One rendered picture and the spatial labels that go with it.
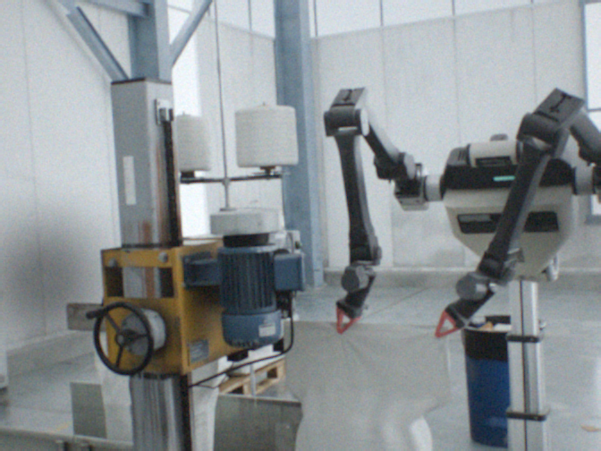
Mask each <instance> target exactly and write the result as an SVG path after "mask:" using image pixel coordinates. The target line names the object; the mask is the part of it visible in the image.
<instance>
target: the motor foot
mask: <svg viewBox="0 0 601 451"><path fill-rule="evenodd" d="M219 267H220V284H222V283H223V278H222V277H221V262H219ZM182 268H183V283H184V284H185V287H184V289H185V290H191V289H194V288H198V287H201V286H206V285H219V269H218V260H217V258H211V252H210V251H203V252H199V253H193V254H189V255H183V256H182Z"/></svg>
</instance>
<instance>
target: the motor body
mask: <svg viewBox="0 0 601 451"><path fill-rule="evenodd" d="M276 250H277V244H276V243H261V244H252V245H224V246H219V247H217V253H219V254H217V260H218V269H219V301H220V306H221V307H224V308H225V311H221V313H220V315H221V319H219V321H221V328H223V338H224V340H225V342H226V343H227V344H228V345H230V346H232V347H237V348H255V347H263V346H268V345H272V344H275V343H276V342H278V341H279V339H280V337H281V334H282V316H283V314H282V312H281V309H280V308H278V307H276V290H275V288H272V277H271V260H272V259H273V257H274V254H273V251H276ZM219 262H221V277H222V278H223V283H222V284H220V267H219Z"/></svg>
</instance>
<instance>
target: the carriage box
mask: <svg viewBox="0 0 601 451"><path fill-rule="evenodd" d="M219 246H224V240H223V237H219V238H183V246H180V247H174V249H172V250H171V251H122V246H119V247H112V249H104V250H101V251H99V252H101V267H102V280H103V294H104V307H105V306H107V304H109V303H111V302H129V303H131V304H133V305H136V306H137V307H139V308H140V309H144V310H151V311H155V312H158V314H159V315H160V317H161V319H162V320H163V321H164V323H165V341H164V345H163V346H161V347H160V348H159V349H157V350H156V351H154V354H152V357H151V360H150V362H149V363H148V366H147V367H146V368H145V369H144V371H152V372H164V373H177V374H180V375H185V374H188V373H189V372H191V371H193V370H195V369H197V368H199V367H201V366H203V365H207V364H209V363H211V362H214V361H217V360H219V359H221V358H224V357H226V356H229V355H231V354H233V353H235V352H237V351H240V350H242V349H244V348H237V347H232V346H230V345H228V344H227V343H226V342H225V340H224V338H223V328H221V321H219V319H221V315H220V313H221V311H225V308H224V307H221V306H220V301H219V285H206V286H201V287H198V288H194V289H191V290H185V289H184V287H185V284H184V283H183V268H182V256H183V255H189V254H193V253H199V252H203V251H210V252H211V258H217V254H219V253H217V247H219ZM123 268H173V272H174V295H172V296H167V297H164V298H142V297H124V288H123ZM109 313H110V315H111V316H112V319H113V320H114V322H115V323H116V325H117V326H119V328H121V325H122V321H123V319H125V317H126V316H127V315H129V314H130V313H132V311H129V310H127V309H124V308H116V309H113V310H111V311H109ZM105 322H106V348H107V358H108V359H109V361H110V362H111V363H113V364H115V361H116V357H117V352H119V348H120V346H119V345H116V343H115V341H114V336H115V333H116V332H115V330H114V328H113V327H112V325H111V324H110V322H109V321H108V319H107V318H106V316H105ZM204 340H209V354H210V357H207V358H206V359H203V360H200V361H198V362H194V363H193V364H191V360H190V346H191V345H194V344H197V343H199V342H202V341H204ZM144 357H145V355H134V354H131V352H128V351H127V350H126V349H125V347H124V349H123V357H122V360H121V364H120V368H124V369H130V368H133V367H136V366H138V365H139V364H140V363H141V362H142V361H143V359H144Z"/></svg>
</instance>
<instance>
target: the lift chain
mask: <svg viewBox="0 0 601 451"><path fill-rule="evenodd" d="M164 136H165V163H166V165H165V170H166V185H167V198H168V211H169V225H171V228H169V230H171V237H172V241H171V244H172V249H174V247H180V241H179V227H178V216H177V202H176V199H177V194H176V188H175V186H176V181H175V165H174V139H173V127H172V120H171V119H168V120H167V121H164ZM187 375H188V374H185V375H180V386H181V390H180V393H181V400H182V401H181V408H182V434H183V447H184V451H193V450H192V436H191V425H190V421H191V418H190V390H186V389H185V387H186V386H188V385H189V377H187Z"/></svg>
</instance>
